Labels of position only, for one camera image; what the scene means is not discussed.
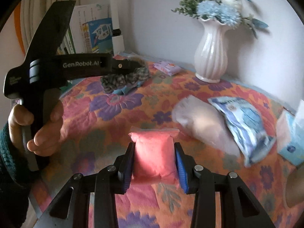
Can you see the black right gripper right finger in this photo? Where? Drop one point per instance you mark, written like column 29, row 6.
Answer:
column 239, row 206

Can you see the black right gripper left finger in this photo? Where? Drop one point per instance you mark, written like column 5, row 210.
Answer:
column 70, row 207

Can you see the blue white wipes pouch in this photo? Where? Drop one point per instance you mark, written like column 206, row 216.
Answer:
column 246, row 125

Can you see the pink soft packet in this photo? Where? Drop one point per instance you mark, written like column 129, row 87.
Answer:
column 154, row 160

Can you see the teal cloth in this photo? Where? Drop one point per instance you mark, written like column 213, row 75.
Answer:
column 128, row 88

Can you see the blue tissue box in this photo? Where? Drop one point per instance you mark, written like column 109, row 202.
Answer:
column 289, row 131

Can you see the translucent white plastic bag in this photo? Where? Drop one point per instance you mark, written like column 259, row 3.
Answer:
column 204, row 122

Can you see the purple tissue packet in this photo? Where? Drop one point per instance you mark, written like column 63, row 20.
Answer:
column 167, row 68

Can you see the white ribbed ceramic vase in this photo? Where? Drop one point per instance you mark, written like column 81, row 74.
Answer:
column 210, row 58

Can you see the blue white artificial flowers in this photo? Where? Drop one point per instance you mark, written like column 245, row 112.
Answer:
column 227, row 12

